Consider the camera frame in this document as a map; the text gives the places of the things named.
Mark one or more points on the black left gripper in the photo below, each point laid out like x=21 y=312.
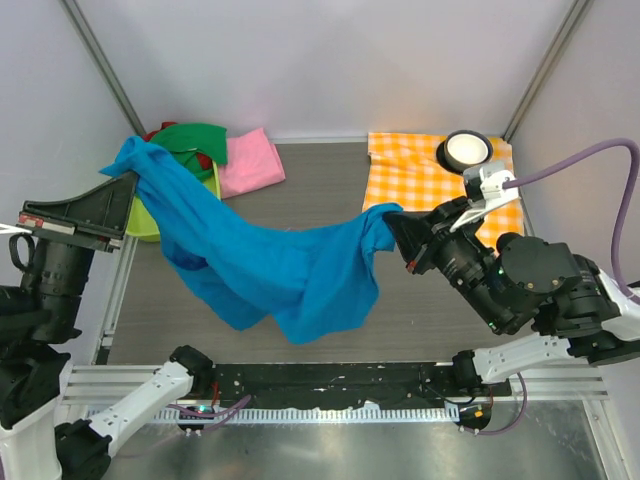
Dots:
x=100 y=214

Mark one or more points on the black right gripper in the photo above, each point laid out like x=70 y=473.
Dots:
x=413 y=232

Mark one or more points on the orange checkered cloth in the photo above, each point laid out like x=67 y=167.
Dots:
x=403 y=170

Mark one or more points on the black white bowl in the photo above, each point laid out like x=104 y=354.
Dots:
x=463 y=149

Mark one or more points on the blue t shirt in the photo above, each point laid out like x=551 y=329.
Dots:
x=313 y=282

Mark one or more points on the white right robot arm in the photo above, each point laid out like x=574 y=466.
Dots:
x=575 y=310

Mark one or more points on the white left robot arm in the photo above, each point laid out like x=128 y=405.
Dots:
x=33 y=445

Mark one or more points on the lime green plastic basin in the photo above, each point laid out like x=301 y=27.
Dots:
x=142 y=226

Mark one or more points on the green t shirt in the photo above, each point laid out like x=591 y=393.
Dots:
x=211 y=140

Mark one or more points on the red t shirt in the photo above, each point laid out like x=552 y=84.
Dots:
x=197 y=163

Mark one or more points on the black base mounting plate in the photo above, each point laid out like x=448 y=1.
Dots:
x=338 y=386

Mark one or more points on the folded pink t shirt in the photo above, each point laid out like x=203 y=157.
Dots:
x=253 y=164

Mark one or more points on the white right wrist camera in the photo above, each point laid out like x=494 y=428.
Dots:
x=485 y=192

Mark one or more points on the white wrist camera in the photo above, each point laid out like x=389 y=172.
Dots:
x=485 y=192
x=9 y=229

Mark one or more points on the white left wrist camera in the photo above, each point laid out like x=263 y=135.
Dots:
x=9 y=229

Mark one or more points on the aluminium frame rail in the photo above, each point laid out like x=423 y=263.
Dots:
x=102 y=384

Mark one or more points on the white slotted cable duct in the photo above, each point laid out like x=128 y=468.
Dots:
x=369 y=413

